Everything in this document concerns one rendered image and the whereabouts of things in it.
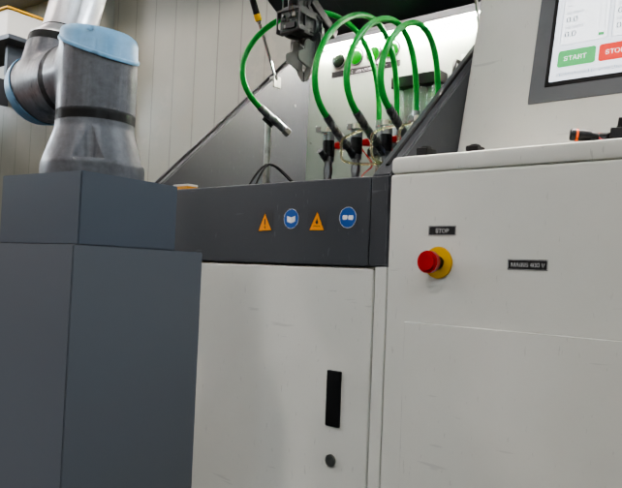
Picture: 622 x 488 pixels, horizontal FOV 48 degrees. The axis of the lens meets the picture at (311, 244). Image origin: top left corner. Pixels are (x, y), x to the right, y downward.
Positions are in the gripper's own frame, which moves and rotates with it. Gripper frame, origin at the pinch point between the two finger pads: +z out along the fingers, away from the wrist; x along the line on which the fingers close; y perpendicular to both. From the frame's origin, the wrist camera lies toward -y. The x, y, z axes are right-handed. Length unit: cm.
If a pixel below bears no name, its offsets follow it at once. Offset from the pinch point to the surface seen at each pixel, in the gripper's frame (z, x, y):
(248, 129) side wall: 7.2, -29.0, -10.5
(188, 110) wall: -61, -266, -184
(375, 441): 73, 36, 19
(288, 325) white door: 55, 15, 19
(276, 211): 33.0, 10.5, 19.4
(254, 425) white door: 75, 7, 19
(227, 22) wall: -116, -235, -187
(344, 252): 41, 28, 19
